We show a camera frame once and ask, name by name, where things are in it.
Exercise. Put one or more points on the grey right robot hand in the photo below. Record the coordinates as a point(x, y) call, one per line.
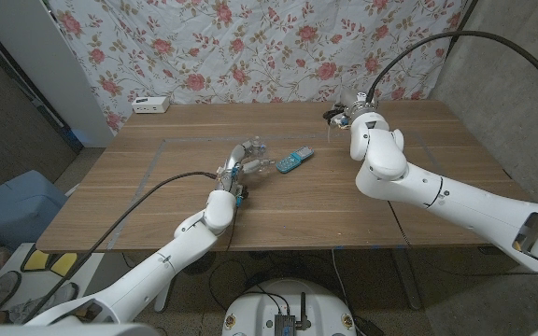
point(355, 109)

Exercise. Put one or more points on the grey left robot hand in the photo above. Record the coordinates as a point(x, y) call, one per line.
point(232, 161)

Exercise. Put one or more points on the black trigger spray cap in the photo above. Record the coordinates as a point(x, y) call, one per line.
point(332, 116)

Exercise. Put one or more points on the clear plastic bottle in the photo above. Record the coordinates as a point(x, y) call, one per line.
point(259, 154)

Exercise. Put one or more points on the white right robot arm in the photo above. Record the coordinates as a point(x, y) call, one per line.
point(437, 196)

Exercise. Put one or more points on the teal toy phone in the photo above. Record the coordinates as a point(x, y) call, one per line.
point(294, 159)

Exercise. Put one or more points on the white power strip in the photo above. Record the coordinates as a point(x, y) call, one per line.
point(150, 105)

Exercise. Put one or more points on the black round floor fan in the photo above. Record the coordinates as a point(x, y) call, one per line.
point(201, 266)

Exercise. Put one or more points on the floral backdrop cloth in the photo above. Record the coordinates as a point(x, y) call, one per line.
point(250, 46)

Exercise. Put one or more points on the black backdrop stand pole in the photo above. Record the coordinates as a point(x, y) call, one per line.
point(462, 23)

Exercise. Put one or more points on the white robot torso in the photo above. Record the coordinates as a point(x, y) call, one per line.
point(259, 308)

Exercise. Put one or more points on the white table leg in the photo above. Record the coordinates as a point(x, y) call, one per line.
point(162, 298)

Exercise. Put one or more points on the grey table leg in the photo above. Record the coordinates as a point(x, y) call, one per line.
point(406, 280)

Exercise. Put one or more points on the yellow black floor pad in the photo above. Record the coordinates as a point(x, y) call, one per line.
point(35, 260)
point(63, 264)

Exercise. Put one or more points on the white partition board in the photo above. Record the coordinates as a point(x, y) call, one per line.
point(40, 56)

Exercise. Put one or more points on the blue storage bin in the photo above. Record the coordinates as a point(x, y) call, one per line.
point(12, 205)

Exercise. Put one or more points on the grey sneaker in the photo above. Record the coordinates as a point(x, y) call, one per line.
point(31, 305)
point(0, 289)

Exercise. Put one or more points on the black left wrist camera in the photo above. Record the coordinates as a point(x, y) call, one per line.
point(242, 196)

